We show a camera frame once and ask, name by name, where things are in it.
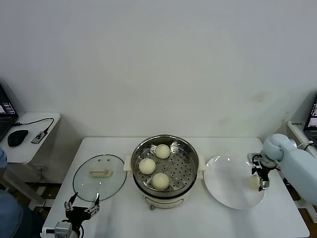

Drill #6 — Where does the white round plate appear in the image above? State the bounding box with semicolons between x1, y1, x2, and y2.
203;155;265;211

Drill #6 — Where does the perforated steel steamer basket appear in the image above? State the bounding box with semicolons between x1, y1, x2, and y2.
123;135;207;196

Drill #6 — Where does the glass lid with cream handle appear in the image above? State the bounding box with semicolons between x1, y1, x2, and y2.
72;154;126;202

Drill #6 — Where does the black computer mouse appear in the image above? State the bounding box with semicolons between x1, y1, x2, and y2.
6;129;29;147

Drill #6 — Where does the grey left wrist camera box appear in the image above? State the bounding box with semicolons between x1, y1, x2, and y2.
42;221;74;236

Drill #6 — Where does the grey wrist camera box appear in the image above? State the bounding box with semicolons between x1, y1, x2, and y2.
42;221;74;236
247;153;264;167

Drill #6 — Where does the black open laptop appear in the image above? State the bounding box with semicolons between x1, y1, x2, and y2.
302;91;317;147
0;79;19;144

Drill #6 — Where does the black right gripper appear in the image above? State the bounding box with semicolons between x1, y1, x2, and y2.
251;165;273;192

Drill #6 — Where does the person in blue jeans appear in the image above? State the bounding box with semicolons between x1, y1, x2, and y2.
0;148;43;238

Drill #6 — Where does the white laptop cable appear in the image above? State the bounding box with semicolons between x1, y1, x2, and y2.
297;140;314;149

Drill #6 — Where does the black usb hub cable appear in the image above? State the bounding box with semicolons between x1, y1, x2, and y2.
12;117;54;133

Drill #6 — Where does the grey usb hub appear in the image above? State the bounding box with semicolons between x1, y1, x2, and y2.
31;131;48;144

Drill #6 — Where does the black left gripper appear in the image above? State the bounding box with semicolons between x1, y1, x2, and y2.
63;192;101;228

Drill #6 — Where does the white steamed baozi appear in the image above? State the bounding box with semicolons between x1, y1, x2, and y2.
249;175;261;190
138;158;156;175
152;173;170;191
155;144;171;159

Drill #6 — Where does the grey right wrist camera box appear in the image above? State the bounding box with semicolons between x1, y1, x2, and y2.
247;153;264;167

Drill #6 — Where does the cream electric cooker base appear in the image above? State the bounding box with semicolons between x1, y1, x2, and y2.
132;173;204;211

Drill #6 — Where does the white side table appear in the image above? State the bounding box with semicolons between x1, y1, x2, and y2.
264;120;317;209
0;112;84;208

